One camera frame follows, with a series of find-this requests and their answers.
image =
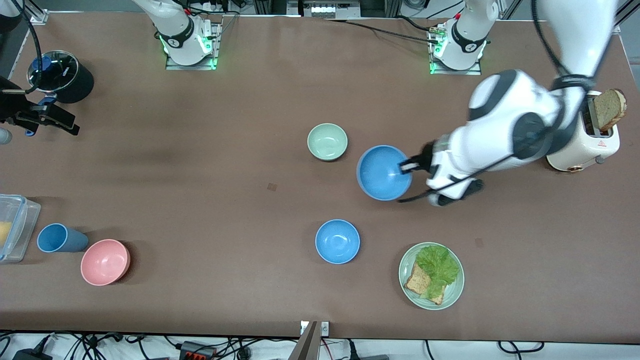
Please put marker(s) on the grey metal post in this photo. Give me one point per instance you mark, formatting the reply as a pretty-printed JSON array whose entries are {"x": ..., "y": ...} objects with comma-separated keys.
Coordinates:
[{"x": 305, "y": 345}]

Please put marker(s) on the blue cup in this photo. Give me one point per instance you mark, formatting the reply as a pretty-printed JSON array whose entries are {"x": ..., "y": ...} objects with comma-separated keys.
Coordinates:
[{"x": 62, "y": 238}]

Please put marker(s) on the small blue utensil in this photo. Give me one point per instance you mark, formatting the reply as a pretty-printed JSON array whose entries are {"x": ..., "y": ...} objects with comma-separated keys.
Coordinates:
[{"x": 42, "y": 63}]

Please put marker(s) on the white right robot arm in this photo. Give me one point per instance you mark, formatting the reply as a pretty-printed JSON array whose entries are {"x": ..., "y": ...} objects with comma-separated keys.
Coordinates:
[{"x": 180, "y": 35}]

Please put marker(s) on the yellow food piece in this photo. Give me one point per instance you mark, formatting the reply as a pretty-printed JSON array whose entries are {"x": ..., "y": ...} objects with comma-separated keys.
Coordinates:
[{"x": 4, "y": 234}]

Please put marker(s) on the silver metal bracket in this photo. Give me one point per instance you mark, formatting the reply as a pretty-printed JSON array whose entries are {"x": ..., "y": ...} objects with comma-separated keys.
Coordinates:
[{"x": 325, "y": 328}]

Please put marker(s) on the brown bread slice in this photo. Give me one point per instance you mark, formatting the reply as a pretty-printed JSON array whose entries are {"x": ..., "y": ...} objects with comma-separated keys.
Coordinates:
[{"x": 611, "y": 107}]

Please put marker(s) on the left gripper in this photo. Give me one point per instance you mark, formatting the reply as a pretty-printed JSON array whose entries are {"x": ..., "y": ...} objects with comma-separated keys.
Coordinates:
[{"x": 426, "y": 153}]

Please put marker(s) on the cream toaster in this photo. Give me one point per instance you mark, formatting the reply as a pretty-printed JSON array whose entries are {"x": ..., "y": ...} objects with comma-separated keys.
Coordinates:
[{"x": 590, "y": 150}]

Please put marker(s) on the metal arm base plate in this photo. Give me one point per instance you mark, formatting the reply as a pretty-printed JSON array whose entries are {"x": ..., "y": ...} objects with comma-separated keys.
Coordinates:
[
  {"x": 472, "y": 71},
  {"x": 172, "y": 63}
]

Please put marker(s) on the black power brick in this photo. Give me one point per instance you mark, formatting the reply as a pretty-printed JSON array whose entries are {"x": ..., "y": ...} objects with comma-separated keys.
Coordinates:
[{"x": 30, "y": 356}]

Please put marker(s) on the silver corner bracket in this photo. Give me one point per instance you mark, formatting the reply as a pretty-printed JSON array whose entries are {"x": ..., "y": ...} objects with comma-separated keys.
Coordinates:
[
  {"x": 39, "y": 16},
  {"x": 616, "y": 27}
]

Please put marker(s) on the green plate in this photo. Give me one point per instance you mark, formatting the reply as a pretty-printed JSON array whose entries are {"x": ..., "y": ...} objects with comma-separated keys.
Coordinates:
[{"x": 452, "y": 292}]

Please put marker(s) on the black orange power adapter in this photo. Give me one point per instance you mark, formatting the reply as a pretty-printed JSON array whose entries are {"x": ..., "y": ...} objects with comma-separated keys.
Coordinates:
[{"x": 197, "y": 351}]

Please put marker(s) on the black pot with glass lid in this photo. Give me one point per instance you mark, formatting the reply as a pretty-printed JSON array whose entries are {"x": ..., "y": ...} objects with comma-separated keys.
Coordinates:
[{"x": 75, "y": 82}]

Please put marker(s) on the blue bowl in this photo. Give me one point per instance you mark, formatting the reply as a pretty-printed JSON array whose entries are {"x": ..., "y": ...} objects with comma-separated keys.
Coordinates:
[
  {"x": 337, "y": 241},
  {"x": 380, "y": 175}
]

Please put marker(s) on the green lettuce leaf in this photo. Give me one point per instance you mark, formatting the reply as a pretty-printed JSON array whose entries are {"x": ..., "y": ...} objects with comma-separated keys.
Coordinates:
[{"x": 438, "y": 267}]

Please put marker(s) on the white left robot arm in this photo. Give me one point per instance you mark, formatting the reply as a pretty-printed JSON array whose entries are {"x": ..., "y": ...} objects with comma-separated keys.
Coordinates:
[{"x": 515, "y": 125}]

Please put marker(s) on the white power strip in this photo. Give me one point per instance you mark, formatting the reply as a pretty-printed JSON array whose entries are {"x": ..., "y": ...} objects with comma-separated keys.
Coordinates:
[{"x": 325, "y": 9}]

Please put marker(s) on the brown toast slice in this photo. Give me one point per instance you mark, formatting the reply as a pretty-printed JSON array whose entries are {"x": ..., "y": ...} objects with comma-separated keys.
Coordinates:
[{"x": 417, "y": 282}]

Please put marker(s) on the pink bowl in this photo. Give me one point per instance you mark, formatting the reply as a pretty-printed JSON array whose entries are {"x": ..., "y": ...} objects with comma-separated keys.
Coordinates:
[{"x": 105, "y": 262}]

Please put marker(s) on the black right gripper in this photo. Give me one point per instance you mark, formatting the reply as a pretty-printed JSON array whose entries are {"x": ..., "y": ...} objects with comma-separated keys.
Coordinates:
[{"x": 11, "y": 106}]

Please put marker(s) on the clear plastic container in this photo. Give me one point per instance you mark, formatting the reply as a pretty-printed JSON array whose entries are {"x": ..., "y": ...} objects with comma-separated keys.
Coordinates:
[{"x": 22, "y": 225}]

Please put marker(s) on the green bowl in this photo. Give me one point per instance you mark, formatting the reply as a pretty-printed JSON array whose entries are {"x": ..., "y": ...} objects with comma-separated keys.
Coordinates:
[{"x": 327, "y": 141}]

